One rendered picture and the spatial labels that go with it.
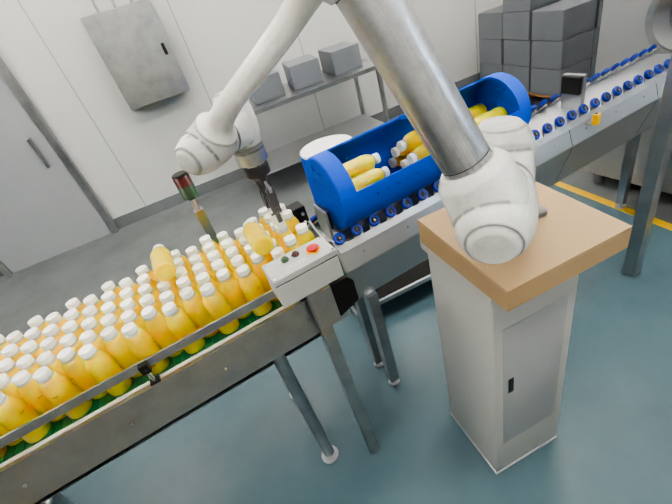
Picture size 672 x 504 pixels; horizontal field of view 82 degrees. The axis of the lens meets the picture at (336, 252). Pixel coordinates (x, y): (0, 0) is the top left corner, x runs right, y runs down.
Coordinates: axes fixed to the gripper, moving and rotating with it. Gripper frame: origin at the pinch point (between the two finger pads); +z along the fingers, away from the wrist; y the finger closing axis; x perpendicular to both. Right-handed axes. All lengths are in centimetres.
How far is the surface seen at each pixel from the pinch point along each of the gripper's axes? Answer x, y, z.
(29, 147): 127, 361, 0
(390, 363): -24, -3, 95
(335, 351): 3.7, -24.5, 42.0
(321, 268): -0.8, -27.5, 5.7
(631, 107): -175, -9, 26
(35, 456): 90, -15, 23
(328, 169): -21.6, -1.7, -8.8
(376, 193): -33.5, -8.1, 3.9
